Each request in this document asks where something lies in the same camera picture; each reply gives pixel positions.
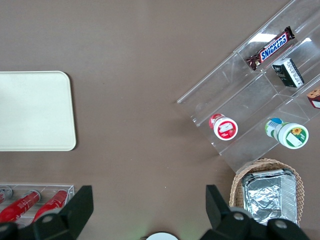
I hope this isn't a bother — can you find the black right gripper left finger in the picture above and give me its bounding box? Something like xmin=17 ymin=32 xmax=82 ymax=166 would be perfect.
xmin=0 ymin=184 xmax=95 ymax=240

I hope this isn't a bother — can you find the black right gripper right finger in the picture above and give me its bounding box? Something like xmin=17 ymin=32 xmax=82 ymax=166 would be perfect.
xmin=200 ymin=184 xmax=311 ymax=240

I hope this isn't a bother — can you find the light wicker basket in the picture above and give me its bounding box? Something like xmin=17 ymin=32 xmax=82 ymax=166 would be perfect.
xmin=229 ymin=157 xmax=305 ymax=227

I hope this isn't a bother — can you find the cream rectangular serving tray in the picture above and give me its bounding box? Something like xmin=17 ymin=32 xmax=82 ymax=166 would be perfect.
xmin=0 ymin=70 xmax=77 ymax=152

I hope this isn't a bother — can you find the red cola bottle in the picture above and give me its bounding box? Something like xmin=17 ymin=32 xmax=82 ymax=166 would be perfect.
xmin=0 ymin=189 xmax=41 ymax=224
xmin=33 ymin=189 xmax=69 ymax=221

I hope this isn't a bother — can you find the clear acrylic bottle rack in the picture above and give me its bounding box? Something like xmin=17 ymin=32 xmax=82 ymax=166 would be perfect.
xmin=0 ymin=184 xmax=75 ymax=226

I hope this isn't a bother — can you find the aluminium foil container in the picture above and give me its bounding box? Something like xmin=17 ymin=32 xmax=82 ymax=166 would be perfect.
xmin=240 ymin=168 xmax=299 ymax=226

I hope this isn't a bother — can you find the red lid yogurt bottle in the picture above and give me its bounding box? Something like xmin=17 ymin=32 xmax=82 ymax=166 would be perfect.
xmin=208 ymin=112 xmax=239 ymax=142

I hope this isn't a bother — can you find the green lid yogurt bottle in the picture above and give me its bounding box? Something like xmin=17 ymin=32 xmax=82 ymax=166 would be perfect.
xmin=264 ymin=117 xmax=310 ymax=150

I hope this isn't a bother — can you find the clear acrylic tiered display stand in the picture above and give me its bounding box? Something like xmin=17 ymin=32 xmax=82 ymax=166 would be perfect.
xmin=176 ymin=0 xmax=320 ymax=176

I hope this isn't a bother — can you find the chocolate chip cookie box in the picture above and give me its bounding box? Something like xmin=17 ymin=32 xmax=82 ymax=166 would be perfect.
xmin=306 ymin=85 xmax=320 ymax=110

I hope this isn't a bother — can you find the small black white carton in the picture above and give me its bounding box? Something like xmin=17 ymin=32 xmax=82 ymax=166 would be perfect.
xmin=271 ymin=57 xmax=306 ymax=89

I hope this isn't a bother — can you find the Snickers chocolate bar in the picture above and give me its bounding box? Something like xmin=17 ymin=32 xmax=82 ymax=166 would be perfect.
xmin=245 ymin=25 xmax=296 ymax=71

